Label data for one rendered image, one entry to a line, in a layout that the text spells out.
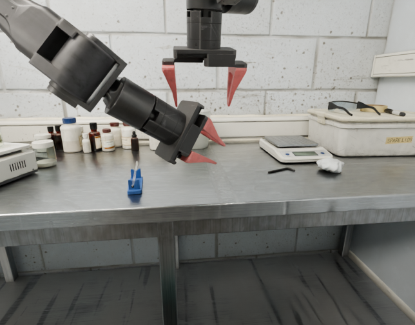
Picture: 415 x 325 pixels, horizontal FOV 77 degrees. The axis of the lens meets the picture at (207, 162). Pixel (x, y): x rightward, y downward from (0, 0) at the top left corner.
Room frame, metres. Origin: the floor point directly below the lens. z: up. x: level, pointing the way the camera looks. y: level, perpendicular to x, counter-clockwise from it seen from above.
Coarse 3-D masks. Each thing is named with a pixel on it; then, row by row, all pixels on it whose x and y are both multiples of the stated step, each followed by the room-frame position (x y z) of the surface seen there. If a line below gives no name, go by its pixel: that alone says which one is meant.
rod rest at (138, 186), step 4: (132, 172) 0.66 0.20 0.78; (140, 172) 0.67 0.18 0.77; (132, 176) 0.66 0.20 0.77; (136, 176) 0.66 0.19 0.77; (140, 176) 0.66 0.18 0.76; (128, 180) 0.58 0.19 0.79; (132, 180) 0.65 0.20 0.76; (136, 180) 0.59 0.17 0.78; (140, 180) 0.65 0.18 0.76; (128, 184) 0.58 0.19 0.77; (136, 184) 0.58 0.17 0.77; (140, 184) 0.61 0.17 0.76; (128, 188) 0.59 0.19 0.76; (132, 188) 0.58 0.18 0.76; (136, 188) 0.58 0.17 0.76; (140, 188) 0.59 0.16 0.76; (128, 192) 0.57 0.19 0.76; (132, 192) 0.58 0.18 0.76; (136, 192) 0.58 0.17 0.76; (140, 192) 0.58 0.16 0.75
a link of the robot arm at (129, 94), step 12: (120, 84) 0.35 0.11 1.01; (132, 84) 0.36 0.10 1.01; (108, 96) 0.38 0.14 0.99; (120, 96) 0.35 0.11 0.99; (132, 96) 0.35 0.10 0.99; (144, 96) 0.37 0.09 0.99; (108, 108) 0.35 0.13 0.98; (120, 108) 0.35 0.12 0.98; (132, 108) 0.35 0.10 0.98; (144, 108) 0.36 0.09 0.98; (120, 120) 0.36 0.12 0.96; (132, 120) 0.36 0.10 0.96; (144, 120) 0.36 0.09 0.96
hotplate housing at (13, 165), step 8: (16, 152) 0.70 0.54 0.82; (24, 152) 0.71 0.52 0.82; (32, 152) 0.73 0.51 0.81; (0, 160) 0.64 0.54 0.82; (8, 160) 0.66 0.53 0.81; (16, 160) 0.68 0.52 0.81; (24, 160) 0.70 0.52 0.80; (32, 160) 0.72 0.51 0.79; (0, 168) 0.63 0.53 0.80; (8, 168) 0.65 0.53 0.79; (16, 168) 0.67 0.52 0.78; (24, 168) 0.70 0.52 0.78; (32, 168) 0.72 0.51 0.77; (0, 176) 0.63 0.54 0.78; (8, 176) 0.65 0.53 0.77; (16, 176) 0.67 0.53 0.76; (24, 176) 0.69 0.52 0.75; (0, 184) 0.63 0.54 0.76
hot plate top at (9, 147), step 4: (8, 144) 0.73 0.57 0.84; (12, 144) 0.73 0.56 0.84; (16, 144) 0.73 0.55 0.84; (20, 144) 0.73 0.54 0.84; (24, 144) 0.73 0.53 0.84; (28, 144) 0.73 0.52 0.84; (0, 148) 0.68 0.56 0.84; (4, 148) 0.68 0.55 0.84; (8, 148) 0.68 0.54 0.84; (12, 148) 0.68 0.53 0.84; (16, 148) 0.69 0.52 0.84; (20, 148) 0.70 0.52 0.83; (24, 148) 0.71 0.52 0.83; (0, 152) 0.65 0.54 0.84; (4, 152) 0.66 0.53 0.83; (8, 152) 0.67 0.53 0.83
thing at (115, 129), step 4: (112, 124) 1.06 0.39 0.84; (116, 124) 1.06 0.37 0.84; (112, 128) 1.05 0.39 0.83; (116, 128) 1.05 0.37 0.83; (120, 128) 1.07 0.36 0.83; (112, 132) 1.05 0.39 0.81; (116, 132) 1.05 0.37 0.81; (120, 132) 1.06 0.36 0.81; (116, 136) 1.05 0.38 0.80; (120, 136) 1.06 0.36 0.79; (116, 140) 1.05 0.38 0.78; (120, 140) 1.06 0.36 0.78; (116, 144) 1.05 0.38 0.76; (120, 144) 1.06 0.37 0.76
